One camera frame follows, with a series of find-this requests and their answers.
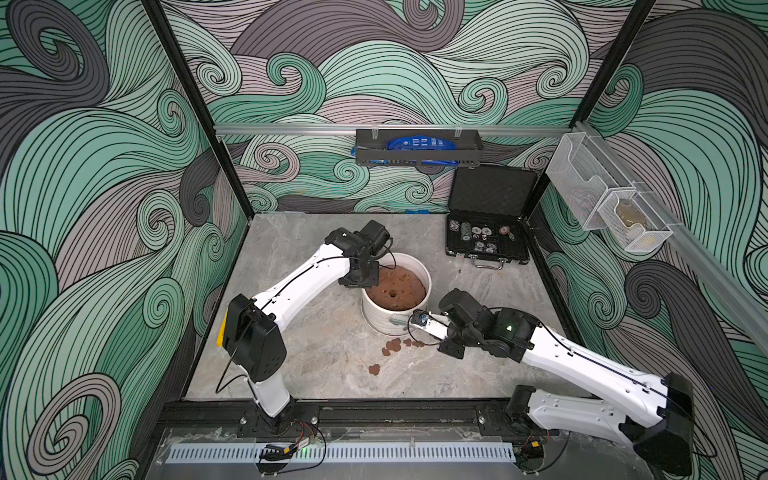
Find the white ceramic pot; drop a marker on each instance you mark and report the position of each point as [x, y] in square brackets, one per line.
[378, 318]

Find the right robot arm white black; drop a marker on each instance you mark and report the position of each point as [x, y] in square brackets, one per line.
[653, 415]

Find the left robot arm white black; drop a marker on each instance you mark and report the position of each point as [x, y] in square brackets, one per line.
[252, 329]

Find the brown mud lump in pot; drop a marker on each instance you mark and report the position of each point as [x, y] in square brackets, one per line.
[399, 289]

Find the brown mud piece far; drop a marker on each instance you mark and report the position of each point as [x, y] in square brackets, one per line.
[391, 346]

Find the brown mud piece by pot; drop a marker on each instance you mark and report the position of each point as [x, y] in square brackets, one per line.
[414, 343]

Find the open black tool case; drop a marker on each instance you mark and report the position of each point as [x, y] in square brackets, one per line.
[484, 222]

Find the blue item in tray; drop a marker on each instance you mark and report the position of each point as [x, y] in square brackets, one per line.
[420, 143]

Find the small electronics board left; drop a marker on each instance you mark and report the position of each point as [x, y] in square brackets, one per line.
[273, 459]

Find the small electronics board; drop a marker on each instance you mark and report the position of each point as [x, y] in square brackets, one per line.
[530, 457]
[273, 459]

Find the small electronics board right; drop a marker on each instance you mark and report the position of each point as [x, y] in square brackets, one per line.
[530, 457]

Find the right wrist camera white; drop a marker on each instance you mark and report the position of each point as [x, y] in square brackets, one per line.
[435, 325]

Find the black wall tray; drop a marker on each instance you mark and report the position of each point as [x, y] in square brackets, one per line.
[369, 149]

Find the yellow plastic triangle frame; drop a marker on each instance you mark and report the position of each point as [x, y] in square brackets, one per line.
[221, 337]

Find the aluminium rail back wall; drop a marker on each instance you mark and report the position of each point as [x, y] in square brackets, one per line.
[333, 129]

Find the aluminium rail wall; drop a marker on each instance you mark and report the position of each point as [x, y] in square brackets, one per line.
[333, 129]
[729, 296]

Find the clear plastic wall bin large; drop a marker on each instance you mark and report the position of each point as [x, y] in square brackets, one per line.
[582, 173]

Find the white slotted cable duct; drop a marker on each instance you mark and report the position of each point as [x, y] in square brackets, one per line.
[348, 453]

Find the clear plastic wall bin small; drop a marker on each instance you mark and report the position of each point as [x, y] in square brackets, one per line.
[633, 223]

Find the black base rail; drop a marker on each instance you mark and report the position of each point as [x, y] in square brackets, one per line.
[488, 416]

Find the black corner frame post left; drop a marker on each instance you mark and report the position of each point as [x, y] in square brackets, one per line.
[172, 48]

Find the black corner frame post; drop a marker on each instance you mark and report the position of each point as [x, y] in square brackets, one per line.
[616, 53]
[172, 48]

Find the black corner frame post right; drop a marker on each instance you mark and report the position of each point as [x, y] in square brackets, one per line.
[616, 53]

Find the aluminium rail right wall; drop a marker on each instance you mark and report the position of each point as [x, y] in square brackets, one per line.
[729, 296]

